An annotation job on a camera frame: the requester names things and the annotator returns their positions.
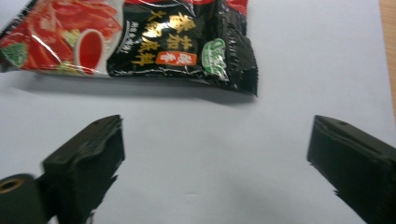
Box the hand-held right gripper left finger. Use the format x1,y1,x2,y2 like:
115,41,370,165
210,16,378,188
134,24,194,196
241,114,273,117
36,114,126,224

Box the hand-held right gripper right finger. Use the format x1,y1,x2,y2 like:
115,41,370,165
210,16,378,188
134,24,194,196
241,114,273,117
306,115,396,224

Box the red and black seasoning packet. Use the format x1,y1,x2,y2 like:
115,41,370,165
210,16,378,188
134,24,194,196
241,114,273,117
0,0,259,97

